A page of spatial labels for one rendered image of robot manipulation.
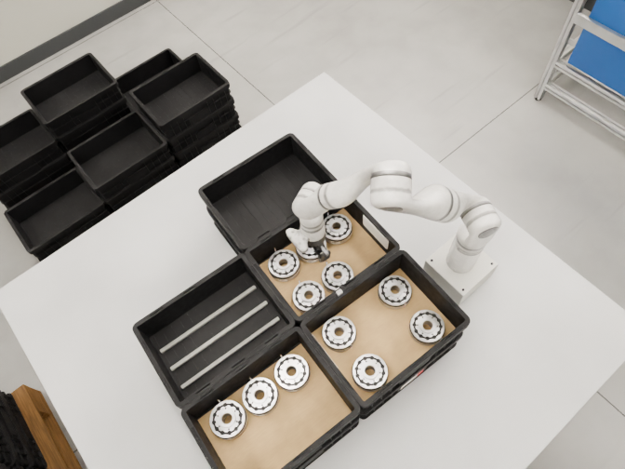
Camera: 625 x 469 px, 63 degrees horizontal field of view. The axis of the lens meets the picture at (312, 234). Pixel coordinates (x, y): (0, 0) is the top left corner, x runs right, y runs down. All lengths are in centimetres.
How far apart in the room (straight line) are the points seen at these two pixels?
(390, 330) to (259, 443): 50
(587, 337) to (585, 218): 119
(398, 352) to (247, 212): 70
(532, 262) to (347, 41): 218
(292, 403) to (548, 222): 179
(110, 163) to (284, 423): 168
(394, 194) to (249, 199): 83
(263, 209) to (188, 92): 110
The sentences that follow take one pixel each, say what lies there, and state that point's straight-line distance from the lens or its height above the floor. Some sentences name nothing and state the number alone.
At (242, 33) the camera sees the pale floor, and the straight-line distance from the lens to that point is 377.
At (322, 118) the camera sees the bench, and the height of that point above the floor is 70.
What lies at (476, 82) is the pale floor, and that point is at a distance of 339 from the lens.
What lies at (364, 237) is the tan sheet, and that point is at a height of 83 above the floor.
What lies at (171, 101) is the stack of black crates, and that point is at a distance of 271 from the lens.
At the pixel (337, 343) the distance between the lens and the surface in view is 154.
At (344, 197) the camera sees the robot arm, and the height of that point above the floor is 129.
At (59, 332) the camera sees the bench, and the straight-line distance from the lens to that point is 199.
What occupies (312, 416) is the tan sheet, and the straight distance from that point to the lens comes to 152.
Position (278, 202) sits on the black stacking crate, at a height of 83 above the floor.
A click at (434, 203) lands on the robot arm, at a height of 131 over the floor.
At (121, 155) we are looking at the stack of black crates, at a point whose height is 38.
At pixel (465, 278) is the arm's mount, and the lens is 173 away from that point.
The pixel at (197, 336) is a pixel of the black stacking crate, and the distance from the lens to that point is 165.
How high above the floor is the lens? 233
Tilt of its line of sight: 61 degrees down
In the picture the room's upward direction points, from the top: 9 degrees counter-clockwise
